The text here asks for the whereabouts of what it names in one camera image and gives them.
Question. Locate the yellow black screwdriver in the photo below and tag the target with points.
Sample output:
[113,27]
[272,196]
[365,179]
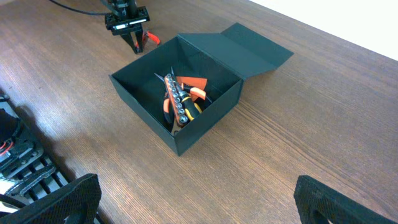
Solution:
[192,110]

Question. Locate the small red cutting pliers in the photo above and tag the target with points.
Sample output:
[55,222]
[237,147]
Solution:
[145,37]

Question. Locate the dark green box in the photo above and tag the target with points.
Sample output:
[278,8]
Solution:
[224,59]

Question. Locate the orange needle nose pliers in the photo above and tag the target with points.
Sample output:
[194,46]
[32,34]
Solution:
[196,91]

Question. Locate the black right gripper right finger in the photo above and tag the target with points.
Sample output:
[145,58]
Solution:
[318,203]

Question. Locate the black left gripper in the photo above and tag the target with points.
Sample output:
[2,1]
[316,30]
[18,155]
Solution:
[126,16]

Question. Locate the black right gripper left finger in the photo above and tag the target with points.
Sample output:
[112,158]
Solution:
[76,202]

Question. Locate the orange socket bit rail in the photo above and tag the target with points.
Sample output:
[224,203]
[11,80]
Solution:
[172,108]

